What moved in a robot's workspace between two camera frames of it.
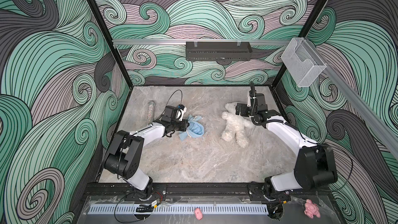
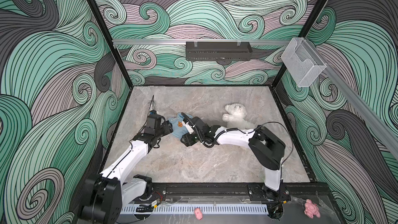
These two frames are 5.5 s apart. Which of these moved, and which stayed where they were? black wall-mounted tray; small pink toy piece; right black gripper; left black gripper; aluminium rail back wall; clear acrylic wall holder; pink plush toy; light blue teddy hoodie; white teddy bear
Moved: right black gripper; light blue teddy hoodie; left black gripper
Stayed: black wall-mounted tray; aluminium rail back wall; pink plush toy; clear acrylic wall holder; white teddy bear; small pink toy piece
